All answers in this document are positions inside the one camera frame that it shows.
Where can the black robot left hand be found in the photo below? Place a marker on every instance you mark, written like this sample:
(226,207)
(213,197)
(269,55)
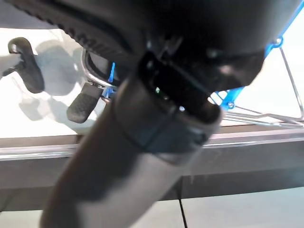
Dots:
(118,166)

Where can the blue plastic shopping basket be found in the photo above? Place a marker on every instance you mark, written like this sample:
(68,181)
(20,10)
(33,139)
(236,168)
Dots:
(237,91)

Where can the black shelf base deck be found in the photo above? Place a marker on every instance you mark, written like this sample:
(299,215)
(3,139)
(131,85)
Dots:
(237,166)

